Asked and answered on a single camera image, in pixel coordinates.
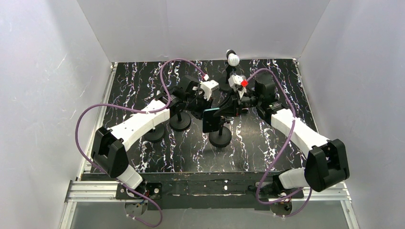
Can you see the black phone stand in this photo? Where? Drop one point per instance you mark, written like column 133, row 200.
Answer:
column 180, row 122
column 156, row 134

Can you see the black phone blue edge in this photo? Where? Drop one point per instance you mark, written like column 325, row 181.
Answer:
column 210, row 122

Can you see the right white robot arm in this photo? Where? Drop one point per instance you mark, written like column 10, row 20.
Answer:
column 326, row 160

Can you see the black microphone stand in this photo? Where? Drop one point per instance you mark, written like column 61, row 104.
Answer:
column 223, row 81

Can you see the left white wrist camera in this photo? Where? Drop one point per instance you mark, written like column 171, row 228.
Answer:
column 208, row 87

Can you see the black phone stand front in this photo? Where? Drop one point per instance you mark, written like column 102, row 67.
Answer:
column 156, row 134

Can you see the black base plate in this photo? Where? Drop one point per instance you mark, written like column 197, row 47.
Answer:
column 202, row 190

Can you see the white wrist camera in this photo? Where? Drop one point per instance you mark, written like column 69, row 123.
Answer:
column 208, row 87
column 238, row 84

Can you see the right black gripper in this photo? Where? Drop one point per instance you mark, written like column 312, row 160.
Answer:
column 236, row 103

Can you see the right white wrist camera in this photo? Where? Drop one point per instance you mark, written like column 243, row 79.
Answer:
column 238, row 84

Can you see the white microphone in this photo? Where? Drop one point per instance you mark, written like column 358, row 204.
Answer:
column 232, row 58

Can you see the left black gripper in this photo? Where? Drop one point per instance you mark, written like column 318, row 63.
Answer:
column 198, row 101

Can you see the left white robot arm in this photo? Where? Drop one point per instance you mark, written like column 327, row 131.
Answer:
column 110, row 145

